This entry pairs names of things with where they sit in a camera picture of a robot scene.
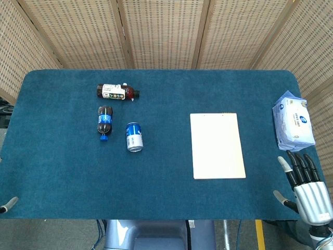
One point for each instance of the light blue robot torso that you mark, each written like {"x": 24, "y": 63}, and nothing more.
{"x": 156, "y": 235}

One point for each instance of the brown tea bottle white label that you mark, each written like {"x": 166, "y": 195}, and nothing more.
{"x": 114, "y": 91}

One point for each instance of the blue white tissue pack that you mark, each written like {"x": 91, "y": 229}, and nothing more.
{"x": 294, "y": 123}

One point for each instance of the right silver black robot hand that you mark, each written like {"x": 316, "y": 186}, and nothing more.
{"x": 313, "y": 199}

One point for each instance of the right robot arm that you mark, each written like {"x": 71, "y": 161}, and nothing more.
{"x": 321, "y": 235}

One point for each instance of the cola bottle blue cap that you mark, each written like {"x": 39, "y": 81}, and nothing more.
{"x": 104, "y": 121}

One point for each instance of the blue white drink can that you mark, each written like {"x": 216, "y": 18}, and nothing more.
{"x": 134, "y": 137}

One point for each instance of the cream spiral notebook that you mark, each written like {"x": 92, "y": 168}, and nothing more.
{"x": 217, "y": 145}

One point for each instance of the metal table leg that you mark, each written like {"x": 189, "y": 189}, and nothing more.
{"x": 226, "y": 234}

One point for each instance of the blue table cloth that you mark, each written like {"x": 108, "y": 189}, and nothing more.
{"x": 161, "y": 166}

